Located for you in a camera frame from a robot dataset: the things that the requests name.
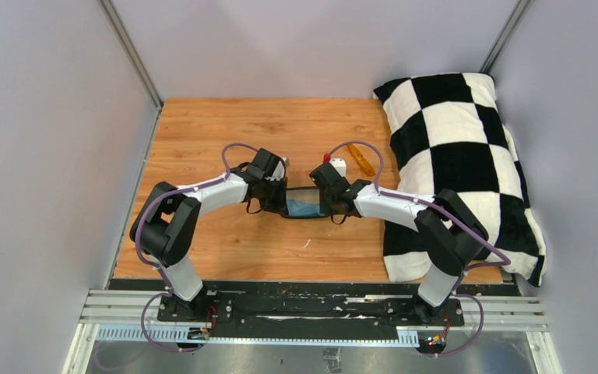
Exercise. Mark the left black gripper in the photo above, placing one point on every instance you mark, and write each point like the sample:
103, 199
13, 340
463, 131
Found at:
279, 206

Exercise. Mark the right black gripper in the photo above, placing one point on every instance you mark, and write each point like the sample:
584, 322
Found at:
325, 208

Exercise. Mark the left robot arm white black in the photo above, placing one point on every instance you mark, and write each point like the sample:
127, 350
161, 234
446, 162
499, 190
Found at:
163, 231

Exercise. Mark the orange sunglasses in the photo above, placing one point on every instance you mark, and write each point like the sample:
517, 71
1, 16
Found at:
361, 161

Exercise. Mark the black white checkered blanket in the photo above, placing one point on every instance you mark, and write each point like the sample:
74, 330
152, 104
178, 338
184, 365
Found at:
446, 133

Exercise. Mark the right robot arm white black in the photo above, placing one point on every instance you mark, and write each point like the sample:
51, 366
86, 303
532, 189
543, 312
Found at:
451, 233

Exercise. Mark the aluminium rail frame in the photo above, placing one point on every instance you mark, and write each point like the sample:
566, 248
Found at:
501, 313

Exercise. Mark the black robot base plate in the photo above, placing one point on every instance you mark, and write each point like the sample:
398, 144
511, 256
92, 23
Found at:
240, 312

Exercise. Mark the light blue cleaning cloth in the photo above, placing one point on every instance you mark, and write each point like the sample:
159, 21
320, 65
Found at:
302, 210

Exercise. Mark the black glasses case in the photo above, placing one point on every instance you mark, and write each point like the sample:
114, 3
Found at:
308, 194

